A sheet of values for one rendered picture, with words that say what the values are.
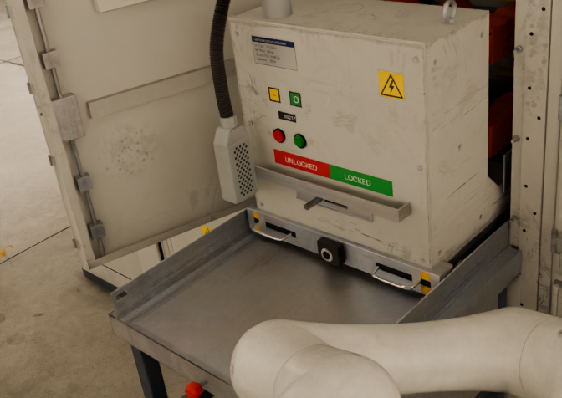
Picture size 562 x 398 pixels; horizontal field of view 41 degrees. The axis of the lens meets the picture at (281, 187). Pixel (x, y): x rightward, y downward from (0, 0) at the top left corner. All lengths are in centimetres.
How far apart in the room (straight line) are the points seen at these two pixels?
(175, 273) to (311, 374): 96
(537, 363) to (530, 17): 70
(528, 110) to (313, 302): 59
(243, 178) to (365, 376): 93
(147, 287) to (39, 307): 172
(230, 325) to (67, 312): 178
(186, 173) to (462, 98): 76
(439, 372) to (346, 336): 15
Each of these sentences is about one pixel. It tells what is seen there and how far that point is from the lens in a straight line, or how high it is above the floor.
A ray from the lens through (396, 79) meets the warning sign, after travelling 139.
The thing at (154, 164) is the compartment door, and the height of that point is 104.
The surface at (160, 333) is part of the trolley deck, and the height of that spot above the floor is 85.
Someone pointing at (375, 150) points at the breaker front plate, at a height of 116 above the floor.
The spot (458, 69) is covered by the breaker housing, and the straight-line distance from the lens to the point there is 145.
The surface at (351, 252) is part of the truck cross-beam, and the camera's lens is 164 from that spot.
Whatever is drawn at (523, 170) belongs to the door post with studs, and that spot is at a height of 104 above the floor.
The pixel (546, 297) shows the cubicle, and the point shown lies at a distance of 179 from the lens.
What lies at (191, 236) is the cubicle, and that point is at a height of 51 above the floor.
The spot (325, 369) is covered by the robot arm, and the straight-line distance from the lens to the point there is 81.
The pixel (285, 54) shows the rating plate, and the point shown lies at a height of 133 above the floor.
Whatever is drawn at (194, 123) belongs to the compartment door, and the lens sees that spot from 188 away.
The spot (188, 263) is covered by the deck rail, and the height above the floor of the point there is 87.
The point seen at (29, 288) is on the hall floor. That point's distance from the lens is 353.
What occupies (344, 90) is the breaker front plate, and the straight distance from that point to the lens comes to 148.
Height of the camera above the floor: 180
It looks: 28 degrees down
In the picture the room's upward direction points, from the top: 8 degrees counter-clockwise
